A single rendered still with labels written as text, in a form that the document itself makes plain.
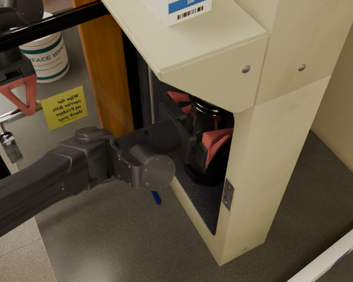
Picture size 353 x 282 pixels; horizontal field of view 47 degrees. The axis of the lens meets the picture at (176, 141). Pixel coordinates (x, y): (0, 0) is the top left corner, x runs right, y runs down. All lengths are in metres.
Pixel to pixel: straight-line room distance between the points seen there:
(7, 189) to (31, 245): 1.49
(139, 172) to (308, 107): 0.24
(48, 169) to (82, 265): 0.35
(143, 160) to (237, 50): 0.27
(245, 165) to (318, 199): 0.45
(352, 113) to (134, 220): 0.55
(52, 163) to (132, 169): 0.11
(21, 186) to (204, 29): 0.29
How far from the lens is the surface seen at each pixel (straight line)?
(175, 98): 0.72
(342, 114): 1.04
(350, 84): 0.99
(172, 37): 0.37
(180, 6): 0.38
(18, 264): 1.99
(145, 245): 0.87
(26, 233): 2.05
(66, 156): 0.58
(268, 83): 0.44
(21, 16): 0.66
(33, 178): 0.55
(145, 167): 0.58
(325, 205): 0.97
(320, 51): 0.47
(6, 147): 0.73
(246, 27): 0.39
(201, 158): 0.69
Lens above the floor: 1.74
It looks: 52 degrees down
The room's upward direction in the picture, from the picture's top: straight up
